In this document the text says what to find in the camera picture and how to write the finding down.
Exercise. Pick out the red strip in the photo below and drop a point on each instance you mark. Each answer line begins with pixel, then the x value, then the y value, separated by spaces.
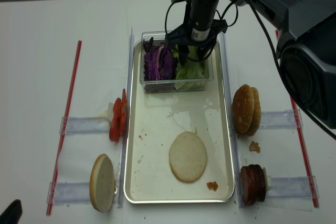
pixel 312 183
pixel 62 137

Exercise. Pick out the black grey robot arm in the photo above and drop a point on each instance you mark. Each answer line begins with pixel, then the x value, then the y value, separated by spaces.
pixel 304 54

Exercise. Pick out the red strip right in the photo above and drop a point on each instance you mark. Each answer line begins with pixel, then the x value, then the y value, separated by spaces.
pixel 312 183

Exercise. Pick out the tomato slice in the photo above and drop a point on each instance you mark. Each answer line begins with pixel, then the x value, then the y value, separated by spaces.
pixel 114 133
pixel 123 114

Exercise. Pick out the rear brown meat patty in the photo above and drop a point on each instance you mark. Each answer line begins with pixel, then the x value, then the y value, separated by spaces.
pixel 261 184

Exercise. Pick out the clear rail left of tray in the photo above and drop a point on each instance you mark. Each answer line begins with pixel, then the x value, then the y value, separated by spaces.
pixel 126 129

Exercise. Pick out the white block behind tomatoes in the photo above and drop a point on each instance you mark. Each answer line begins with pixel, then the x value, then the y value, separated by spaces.
pixel 110 112

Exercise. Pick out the clear holder lower left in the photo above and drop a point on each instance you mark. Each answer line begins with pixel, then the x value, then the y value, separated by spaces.
pixel 68 193

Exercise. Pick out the upright bun slice left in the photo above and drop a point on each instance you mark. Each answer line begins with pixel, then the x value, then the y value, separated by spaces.
pixel 102 184

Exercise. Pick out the bread crumb on tray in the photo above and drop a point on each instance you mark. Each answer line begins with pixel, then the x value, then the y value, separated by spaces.
pixel 212 186

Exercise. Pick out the clear holder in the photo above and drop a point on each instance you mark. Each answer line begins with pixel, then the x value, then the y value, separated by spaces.
pixel 74 125
pixel 290 187
pixel 288 119
pixel 68 193

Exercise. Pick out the brown meat patty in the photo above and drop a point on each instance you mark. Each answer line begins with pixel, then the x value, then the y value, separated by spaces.
pixel 247 178
pixel 261 184

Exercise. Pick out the bun slice on tray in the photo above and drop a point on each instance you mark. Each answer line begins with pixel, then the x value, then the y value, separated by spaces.
pixel 188 157

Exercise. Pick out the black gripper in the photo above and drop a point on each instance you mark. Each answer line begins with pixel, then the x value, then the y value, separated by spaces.
pixel 183 37

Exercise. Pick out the sesame bun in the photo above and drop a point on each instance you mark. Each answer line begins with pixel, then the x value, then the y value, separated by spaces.
pixel 243 108
pixel 256 114

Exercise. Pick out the front sesame bun top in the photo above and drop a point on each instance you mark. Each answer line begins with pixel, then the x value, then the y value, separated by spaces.
pixel 243 108

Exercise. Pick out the green lettuce leaves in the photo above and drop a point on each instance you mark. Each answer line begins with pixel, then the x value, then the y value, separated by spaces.
pixel 190 70

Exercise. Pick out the clear holder lower right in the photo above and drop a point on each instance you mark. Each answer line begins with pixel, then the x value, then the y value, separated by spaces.
pixel 290 187

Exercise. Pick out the purple cabbage leaves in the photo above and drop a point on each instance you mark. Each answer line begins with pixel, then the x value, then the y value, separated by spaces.
pixel 158 61

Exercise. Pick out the front tomato slice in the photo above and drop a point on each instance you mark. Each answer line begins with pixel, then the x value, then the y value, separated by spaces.
pixel 114 133

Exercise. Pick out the clear rail right of tray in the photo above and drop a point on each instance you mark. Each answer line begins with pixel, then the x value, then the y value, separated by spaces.
pixel 232 132

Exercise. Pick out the red strip left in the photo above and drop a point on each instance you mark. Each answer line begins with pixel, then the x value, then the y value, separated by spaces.
pixel 62 137

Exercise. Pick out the bread crumb on table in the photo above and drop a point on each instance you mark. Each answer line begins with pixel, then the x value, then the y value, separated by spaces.
pixel 254 147

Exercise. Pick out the clear plastic salad container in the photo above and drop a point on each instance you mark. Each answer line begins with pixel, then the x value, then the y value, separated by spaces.
pixel 168 85

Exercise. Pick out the clear holder upper right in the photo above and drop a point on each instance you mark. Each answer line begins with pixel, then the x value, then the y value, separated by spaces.
pixel 288 119

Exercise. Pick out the rear tomato slice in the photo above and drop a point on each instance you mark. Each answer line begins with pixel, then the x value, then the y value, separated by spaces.
pixel 123 114

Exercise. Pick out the clear rail of tray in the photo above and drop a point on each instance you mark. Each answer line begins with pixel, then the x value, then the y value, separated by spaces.
pixel 232 132
pixel 126 129

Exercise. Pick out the black object bottom left corner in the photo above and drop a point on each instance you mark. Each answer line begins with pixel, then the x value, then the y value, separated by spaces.
pixel 12 213

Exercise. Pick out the rear sesame bun top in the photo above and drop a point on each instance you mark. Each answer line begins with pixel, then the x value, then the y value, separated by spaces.
pixel 256 114

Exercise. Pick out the front brown meat patty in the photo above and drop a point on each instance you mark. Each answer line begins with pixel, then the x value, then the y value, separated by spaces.
pixel 247 178

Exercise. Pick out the clear holder upper left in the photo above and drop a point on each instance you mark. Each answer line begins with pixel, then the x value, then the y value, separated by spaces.
pixel 74 125

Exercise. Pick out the white block behind patties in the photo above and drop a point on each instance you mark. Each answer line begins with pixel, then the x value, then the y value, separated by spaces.
pixel 268 183

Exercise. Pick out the cream rectangular serving tray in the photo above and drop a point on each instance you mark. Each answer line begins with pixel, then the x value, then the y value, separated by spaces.
pixel 156 120

